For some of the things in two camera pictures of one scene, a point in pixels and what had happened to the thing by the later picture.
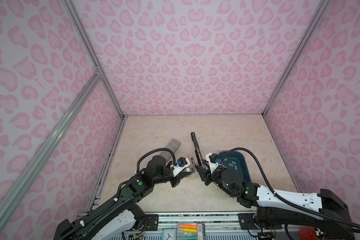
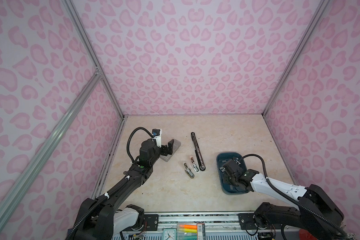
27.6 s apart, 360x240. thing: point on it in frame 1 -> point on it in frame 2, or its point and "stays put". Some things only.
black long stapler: [198, 150] stays put
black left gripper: [178, 178] -> [164, 151]
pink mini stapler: [192, 161] stays put
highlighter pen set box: [191, 231] stays put
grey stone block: [173, 145] stays put
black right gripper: [204, 176] -> [225, 175]
